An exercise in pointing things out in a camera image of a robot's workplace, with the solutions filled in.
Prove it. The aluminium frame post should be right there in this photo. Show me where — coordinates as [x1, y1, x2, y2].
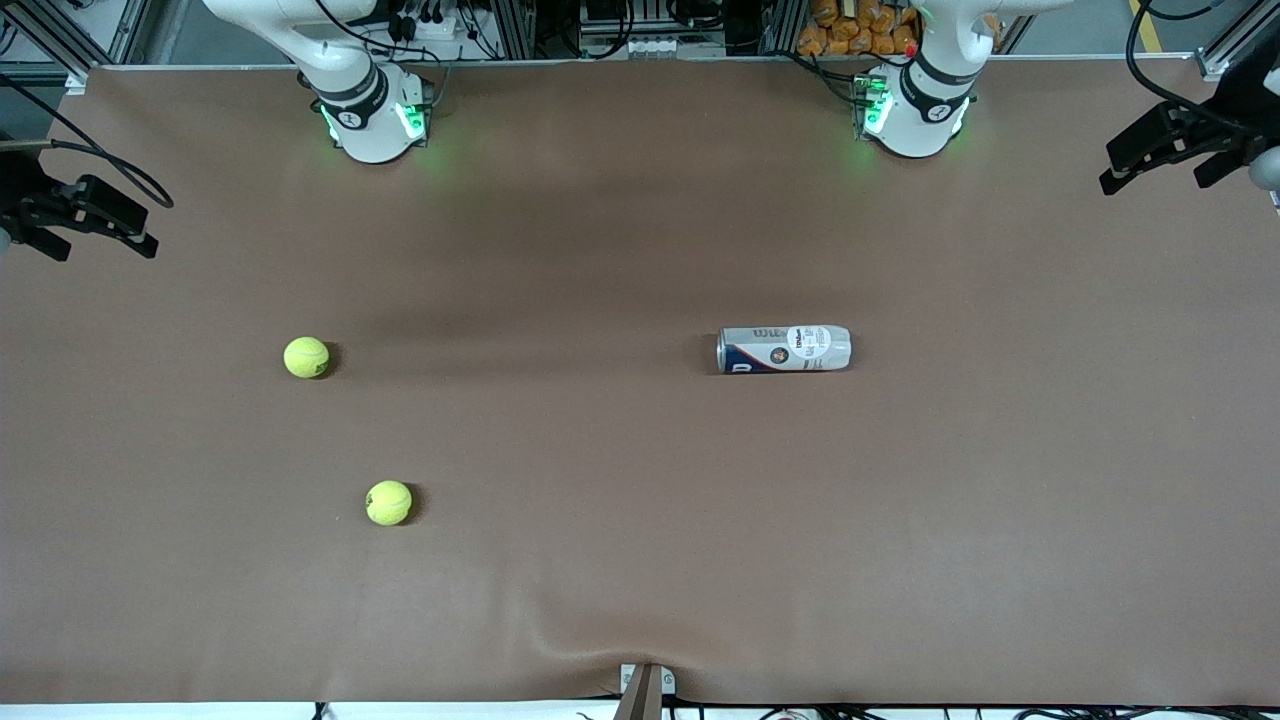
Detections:
[762, 0, 807, 56]
[488, 0, 538, 59]

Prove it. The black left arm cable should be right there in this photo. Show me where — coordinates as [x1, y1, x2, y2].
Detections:
[1126, 0, 1231, 131]

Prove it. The metal table clamp bracket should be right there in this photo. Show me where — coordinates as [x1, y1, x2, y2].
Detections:
[612, 662, 677, 720]

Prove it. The clear tennis ball can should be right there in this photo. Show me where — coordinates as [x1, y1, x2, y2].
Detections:
[717, 325, 853, 376]

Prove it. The white power strip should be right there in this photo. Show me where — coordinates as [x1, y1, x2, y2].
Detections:
[385, 8, 471, 43]

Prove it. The brown table mat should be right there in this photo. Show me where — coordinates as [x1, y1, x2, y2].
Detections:
[0, 55, 1280, 707]

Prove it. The pile of orange objects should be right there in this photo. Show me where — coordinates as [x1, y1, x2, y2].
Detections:
[797, 0, 921, 58]

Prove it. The aluminium frame rail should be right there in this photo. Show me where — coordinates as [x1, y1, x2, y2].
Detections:
[1195, 0, 1280, 81]
[0, 0, 151, 96]

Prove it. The yellow-green tennis ball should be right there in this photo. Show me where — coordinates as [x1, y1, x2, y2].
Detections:
[283, 336, 331, 380]
[365, 480, 414, 527]

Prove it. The black electronics box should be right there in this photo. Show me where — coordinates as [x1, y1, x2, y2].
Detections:
[578, 0, 726, 36]

